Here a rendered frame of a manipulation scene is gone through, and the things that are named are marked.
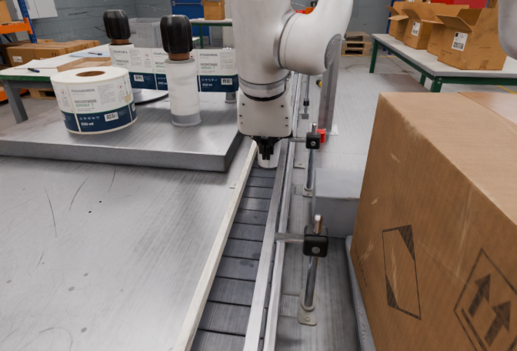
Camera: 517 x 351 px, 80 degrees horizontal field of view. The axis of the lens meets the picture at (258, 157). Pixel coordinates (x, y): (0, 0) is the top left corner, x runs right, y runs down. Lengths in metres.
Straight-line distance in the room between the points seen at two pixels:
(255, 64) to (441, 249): 0.33
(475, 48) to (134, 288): 2.37
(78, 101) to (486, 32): 2.31
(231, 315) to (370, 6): 8.46
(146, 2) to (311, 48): 9.11
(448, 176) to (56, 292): 0.54
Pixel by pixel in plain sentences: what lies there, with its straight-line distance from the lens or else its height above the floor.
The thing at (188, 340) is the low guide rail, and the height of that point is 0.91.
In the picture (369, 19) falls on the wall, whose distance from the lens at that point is 8.70.
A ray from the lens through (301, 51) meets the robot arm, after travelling 0.42.
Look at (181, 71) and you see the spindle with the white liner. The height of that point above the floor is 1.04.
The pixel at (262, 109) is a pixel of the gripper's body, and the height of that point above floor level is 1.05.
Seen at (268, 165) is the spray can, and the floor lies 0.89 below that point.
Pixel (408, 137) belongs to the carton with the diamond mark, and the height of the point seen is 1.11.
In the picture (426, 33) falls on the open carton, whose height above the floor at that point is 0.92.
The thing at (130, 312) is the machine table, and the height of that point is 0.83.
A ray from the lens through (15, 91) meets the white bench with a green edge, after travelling 2.53.
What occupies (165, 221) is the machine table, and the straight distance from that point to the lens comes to 0.65.
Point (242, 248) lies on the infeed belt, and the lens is 0.49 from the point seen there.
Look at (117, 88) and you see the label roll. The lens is 0.96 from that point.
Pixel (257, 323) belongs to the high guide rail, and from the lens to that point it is 0.32.
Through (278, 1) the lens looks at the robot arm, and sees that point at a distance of 0.44.
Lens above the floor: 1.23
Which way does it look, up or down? 28 degrees down
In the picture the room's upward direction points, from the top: straight up
